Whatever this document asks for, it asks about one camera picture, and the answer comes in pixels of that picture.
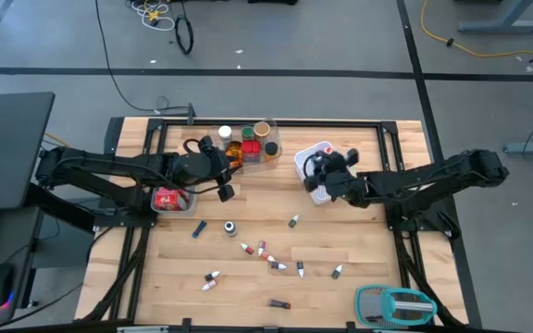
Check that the orange dropper bottle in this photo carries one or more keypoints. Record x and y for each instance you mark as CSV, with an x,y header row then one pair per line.
x,y
268,257

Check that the black food colour bottle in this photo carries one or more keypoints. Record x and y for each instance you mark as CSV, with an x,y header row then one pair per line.
x,y
230,227

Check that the orange spice jar black lid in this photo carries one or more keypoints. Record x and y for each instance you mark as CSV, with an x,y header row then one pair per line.
x,y
271,148

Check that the teal box grater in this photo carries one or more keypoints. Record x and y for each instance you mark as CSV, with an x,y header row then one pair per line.
x,y
387,307

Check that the white spice jar tan lid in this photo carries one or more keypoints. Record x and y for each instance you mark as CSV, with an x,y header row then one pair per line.
x,y
262,129

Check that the red food colour bottle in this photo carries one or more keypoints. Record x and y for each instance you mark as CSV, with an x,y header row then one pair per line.
x,y
327,150

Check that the clear plastic bin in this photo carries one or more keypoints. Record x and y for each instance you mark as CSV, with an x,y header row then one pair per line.
x,y
215,159

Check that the blue tube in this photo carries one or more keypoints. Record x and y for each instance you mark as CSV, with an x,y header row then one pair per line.
x,y
199,229

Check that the dark bottle red cap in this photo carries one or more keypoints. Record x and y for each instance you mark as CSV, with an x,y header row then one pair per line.
x,y
278,304

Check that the black dropper bottle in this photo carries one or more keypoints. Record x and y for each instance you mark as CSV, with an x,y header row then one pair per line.
x,y
211,276

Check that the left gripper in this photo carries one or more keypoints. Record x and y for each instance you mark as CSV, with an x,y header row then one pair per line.
x,y
197,164

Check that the red smoked paprika tin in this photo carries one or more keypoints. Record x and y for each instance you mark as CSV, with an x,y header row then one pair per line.
x,y
251,150

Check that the pale pink dropper bottle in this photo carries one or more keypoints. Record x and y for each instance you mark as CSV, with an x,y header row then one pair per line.
x,y
209,285

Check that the purple label dropper bottle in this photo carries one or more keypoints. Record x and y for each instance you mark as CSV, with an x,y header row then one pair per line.
x,y
276,265

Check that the red label dropper bottle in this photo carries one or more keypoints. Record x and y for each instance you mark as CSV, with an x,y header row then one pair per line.
x,y
248,249

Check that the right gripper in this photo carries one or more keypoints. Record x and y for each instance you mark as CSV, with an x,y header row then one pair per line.
x,y
336,178

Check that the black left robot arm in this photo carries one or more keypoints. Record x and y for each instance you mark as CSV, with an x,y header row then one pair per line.
x,y
109,164

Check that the white perforated plastic basket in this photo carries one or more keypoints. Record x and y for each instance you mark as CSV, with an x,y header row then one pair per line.
x,y
306,157

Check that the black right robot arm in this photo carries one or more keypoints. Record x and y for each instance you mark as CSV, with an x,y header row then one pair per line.
x,y
433,180

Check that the dark purple dropper bottle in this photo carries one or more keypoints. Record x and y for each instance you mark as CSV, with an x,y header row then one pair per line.
x,y
300,268

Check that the oregano glass jar green lid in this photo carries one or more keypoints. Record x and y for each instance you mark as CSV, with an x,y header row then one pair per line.
x,y
247,133

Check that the black desk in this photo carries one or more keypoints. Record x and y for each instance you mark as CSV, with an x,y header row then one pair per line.
x,y
12,152

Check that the grey side desk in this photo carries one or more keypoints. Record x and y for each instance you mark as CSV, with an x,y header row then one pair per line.
x,y
21,240

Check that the dark green dropper bottle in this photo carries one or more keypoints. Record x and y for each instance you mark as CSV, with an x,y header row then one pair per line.
x,y
293,221

